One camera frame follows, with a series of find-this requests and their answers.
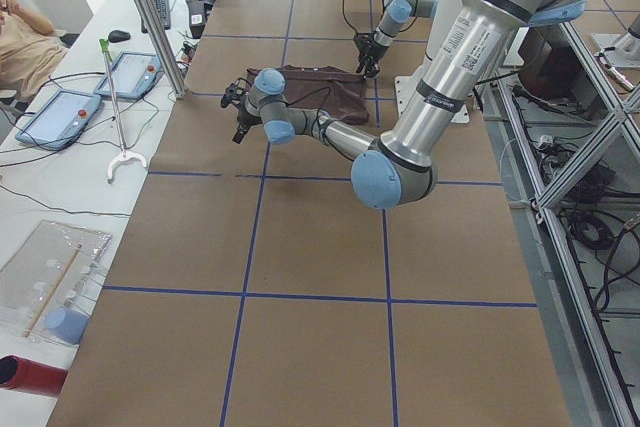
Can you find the far blue teach pendant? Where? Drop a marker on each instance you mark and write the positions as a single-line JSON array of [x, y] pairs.
[[134, 74]]

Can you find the clear plastic bag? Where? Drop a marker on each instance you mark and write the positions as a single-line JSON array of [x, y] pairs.
[[34, 267]]

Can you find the blue teach pendant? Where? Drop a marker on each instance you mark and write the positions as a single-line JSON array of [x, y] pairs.
[[60, 121], [134, 74]]

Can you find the seated person in beige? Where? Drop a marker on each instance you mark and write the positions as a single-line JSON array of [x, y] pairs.
[[30, 52]]

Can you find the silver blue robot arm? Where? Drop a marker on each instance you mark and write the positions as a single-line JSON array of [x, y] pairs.
[[395, 13], [467, 43]]

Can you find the red cylinder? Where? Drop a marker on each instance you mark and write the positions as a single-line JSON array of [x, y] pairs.
[[28, 376]]

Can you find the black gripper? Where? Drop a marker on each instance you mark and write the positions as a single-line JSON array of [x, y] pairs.
[[245, 120], [367, 48]]

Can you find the near blue teach pendant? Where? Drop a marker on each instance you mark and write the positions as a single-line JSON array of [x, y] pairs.
[[60, 121]]

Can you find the dark brown t-shirt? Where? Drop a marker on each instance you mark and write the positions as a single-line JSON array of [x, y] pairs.
[[339, 93]]

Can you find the aluminium frame post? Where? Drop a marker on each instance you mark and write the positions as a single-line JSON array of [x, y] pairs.
[[162, 46]]

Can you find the black keyboard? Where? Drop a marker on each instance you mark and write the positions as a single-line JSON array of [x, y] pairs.
[[162, 8]]

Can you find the metal reacher grabber tool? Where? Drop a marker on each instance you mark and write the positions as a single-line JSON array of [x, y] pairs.
[[125, 156]]

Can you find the light blue cap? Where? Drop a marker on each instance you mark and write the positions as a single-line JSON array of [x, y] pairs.
[[66, 324]]

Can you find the aluminium frame rack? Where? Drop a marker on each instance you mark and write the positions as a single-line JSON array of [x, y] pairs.
[[566, 103]]

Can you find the wooden stick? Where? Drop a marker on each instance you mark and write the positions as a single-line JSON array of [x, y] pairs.
[[49, 292]]

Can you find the black computer mouse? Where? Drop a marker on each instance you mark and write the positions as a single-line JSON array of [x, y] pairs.
[[117, 36]]

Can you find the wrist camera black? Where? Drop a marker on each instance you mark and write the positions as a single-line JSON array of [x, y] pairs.
[[235, 94]]

